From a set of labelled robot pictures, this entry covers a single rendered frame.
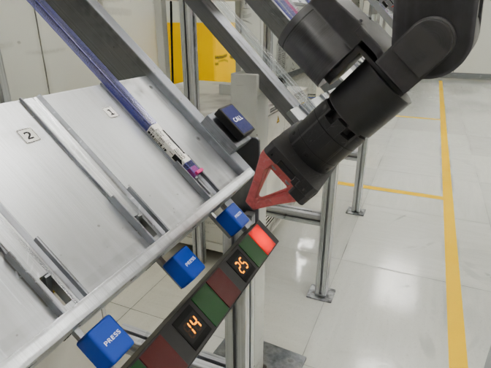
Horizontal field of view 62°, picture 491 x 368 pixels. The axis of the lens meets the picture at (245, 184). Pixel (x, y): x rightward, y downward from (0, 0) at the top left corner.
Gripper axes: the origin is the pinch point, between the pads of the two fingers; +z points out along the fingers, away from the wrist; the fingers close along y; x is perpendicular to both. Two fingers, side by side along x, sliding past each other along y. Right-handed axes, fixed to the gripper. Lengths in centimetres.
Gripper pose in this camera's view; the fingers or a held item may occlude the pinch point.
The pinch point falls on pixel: (254, 201)
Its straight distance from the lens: 47.2
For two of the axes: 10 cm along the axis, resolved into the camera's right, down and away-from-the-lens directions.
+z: -6.1, 5.8, 5.3
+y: -4.1, 3.4, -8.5
